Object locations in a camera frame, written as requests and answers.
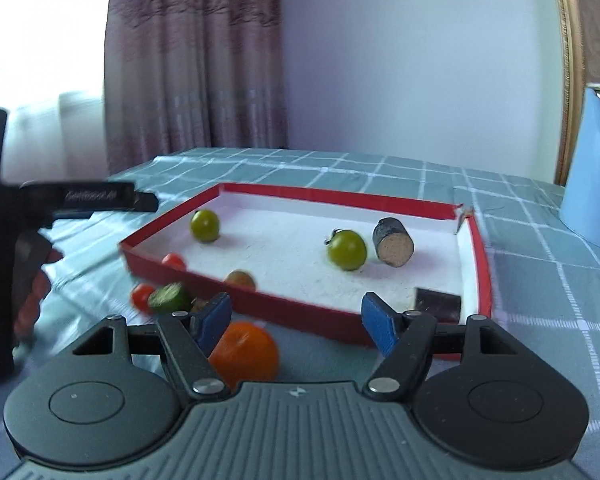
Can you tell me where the green checked tablecloth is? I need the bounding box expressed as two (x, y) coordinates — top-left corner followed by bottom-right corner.
(0, 148), (600, 479)

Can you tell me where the brown longan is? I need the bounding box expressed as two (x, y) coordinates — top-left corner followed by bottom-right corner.
(190, 298), (208, 312)
(224, 270), (257, 290)

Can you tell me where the pink patterned curtain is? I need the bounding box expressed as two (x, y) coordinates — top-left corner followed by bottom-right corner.
(104, 0), (288, 172)

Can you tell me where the dark eggplant piece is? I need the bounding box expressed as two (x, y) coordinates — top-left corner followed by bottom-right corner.
(414, 288), (462, 324)
(373, 217), (415, 268)

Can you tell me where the red shallow cardboard box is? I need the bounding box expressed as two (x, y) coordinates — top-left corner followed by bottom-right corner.
(120, 182), (493, 344)

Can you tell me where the gold padded headboard frame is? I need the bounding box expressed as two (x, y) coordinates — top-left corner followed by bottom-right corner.
(554, 0), (600, 185)

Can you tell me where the orange mandarin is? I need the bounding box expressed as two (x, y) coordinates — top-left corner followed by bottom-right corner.
(209, 321), (279, 391)

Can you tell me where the red cherry tomato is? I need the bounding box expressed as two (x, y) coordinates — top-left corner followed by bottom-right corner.
(161, 252), (187, 271)
(130, 283), (155, 314)

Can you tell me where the light blue electric kettle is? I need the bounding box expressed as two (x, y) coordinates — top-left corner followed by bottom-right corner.
(559, 84), (600, 247)

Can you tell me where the green cucumber piece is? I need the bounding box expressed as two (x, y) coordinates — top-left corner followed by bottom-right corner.
(147, 283), (192, 314)

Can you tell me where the person's left hand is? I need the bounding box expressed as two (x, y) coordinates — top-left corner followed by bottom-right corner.
(12, 244), (64, 346)

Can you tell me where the small green tomato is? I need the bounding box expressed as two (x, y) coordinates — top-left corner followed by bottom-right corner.
(189, 209), (221, 243)

